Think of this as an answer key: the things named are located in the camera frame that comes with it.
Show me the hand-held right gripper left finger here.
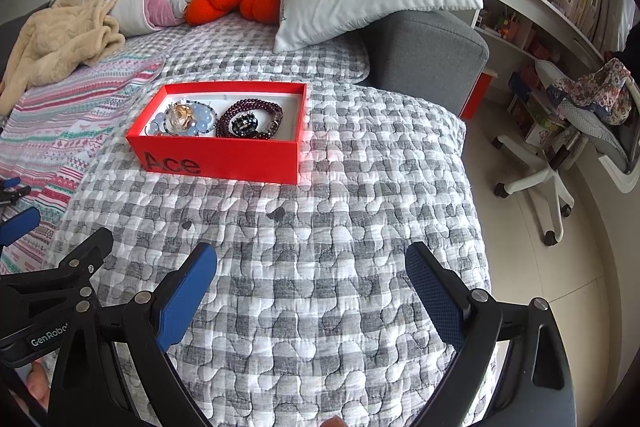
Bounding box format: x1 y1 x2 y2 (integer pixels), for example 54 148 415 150
47 243 218 427

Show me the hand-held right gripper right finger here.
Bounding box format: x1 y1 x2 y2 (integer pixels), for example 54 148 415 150
404 241 576 427

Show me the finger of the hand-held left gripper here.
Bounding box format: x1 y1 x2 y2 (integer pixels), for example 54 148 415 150
0 176 42 253
0 227 114 314

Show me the red cardboard box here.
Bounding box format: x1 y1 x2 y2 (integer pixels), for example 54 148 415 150
125 81 308 186

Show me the person's left hand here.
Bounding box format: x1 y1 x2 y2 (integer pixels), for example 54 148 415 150
25 364 52 412

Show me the striped patterned blanket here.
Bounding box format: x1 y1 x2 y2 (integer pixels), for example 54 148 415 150
0 54 167 278

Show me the grey checked quilt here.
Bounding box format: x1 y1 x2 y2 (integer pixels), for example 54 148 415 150
47 13 501 427

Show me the white office chair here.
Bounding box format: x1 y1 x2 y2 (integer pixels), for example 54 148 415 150
491 57 640 247

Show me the beige towel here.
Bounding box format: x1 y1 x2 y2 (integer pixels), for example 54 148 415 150
0 0 126 116

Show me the black beaded charm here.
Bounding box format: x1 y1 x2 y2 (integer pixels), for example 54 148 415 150
233 114 262 134

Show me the red storage box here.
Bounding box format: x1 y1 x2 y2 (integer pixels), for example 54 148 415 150
459 71 497 121

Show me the grey sofa armrest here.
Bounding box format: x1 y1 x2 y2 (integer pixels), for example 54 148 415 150
359 9 491 118

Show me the floral cloth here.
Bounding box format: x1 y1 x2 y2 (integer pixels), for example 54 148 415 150
546 57 635 126

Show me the gold ring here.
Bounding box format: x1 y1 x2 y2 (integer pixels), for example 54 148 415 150
166 103 195 131

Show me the light blue bead bracelet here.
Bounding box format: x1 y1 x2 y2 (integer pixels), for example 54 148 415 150
146 99 219 138

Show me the dark red bead bracelet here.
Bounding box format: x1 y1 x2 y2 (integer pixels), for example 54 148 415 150
215 98 284 141

